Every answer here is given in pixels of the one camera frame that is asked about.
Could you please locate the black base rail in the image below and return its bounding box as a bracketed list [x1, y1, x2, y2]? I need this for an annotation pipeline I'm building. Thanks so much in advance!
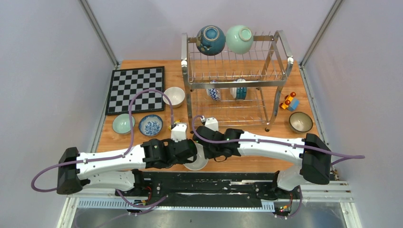
[121, 171, 300, 208]

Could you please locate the orange blue toy car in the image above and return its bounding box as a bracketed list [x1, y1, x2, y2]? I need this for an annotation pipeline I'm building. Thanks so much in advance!
[279, 92, 300, 112]

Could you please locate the aluminium left frame post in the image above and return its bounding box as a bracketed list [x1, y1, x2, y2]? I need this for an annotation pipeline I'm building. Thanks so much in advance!
[78, 0, 119, 69]

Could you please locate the white blue floral bowl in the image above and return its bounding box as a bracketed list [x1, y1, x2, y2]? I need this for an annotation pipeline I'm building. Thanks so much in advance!
[138, 114, 163, 137]

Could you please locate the cream bowl green leaf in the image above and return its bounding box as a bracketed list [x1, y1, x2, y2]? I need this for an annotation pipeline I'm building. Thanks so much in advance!
[164, 87, 185, 108]

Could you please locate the dark blue glazed bowl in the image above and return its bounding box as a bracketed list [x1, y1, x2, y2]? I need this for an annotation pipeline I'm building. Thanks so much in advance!
[196, 25, 226, 56]

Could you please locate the aluminium frame post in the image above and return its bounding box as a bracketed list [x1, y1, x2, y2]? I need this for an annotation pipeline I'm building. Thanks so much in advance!
[78, 0, 119, 69]
[299, 0, 344, 68]

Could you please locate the mint green glazed bowl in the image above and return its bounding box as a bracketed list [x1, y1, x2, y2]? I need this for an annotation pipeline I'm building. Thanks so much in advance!
[226, 25, 254, 55]

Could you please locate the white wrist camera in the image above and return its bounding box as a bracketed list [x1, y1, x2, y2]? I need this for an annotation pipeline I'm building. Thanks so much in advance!
[203, 117, 219, 131]
[171, 123, 188, 143]

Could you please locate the plain cream bowl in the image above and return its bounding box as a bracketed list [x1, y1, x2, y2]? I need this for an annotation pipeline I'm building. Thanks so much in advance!
[184, 143, 208, 171]

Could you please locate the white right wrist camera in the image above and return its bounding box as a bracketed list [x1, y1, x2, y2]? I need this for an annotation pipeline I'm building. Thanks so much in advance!
[203, 117, 219, 131]

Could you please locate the teal white striped bowl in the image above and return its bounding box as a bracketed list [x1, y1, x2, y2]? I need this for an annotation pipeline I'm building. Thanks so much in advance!
[230, 87, 248, 100]

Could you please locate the pale green striped bowl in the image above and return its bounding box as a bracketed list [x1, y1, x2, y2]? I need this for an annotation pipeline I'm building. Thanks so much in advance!
[112, 114, 131, 134]

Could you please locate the steel two-tier dish rack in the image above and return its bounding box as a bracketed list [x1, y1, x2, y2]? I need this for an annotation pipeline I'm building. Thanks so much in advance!
[181, 30, 294, 132]

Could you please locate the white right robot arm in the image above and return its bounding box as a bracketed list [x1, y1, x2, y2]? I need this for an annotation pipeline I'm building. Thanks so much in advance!
[192, 126, 331, 199]

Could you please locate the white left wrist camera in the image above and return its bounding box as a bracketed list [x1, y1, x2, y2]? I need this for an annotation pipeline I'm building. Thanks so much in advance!
[171, 123, 188, 143]

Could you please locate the dark patterned rim bowl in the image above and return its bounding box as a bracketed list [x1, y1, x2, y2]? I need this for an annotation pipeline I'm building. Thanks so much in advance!
[288, 112, 314, 133]

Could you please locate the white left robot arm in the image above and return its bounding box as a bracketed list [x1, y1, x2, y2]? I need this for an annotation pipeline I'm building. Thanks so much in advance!
[57, 139, 197, 196]

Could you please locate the aluminium right frame post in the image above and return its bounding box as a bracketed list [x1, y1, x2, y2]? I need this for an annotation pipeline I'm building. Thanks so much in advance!
[299, 0, 344, 68]

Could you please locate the black white chessboard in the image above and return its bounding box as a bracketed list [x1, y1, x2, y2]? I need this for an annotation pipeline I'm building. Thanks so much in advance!
[105, 66, 165, 115]

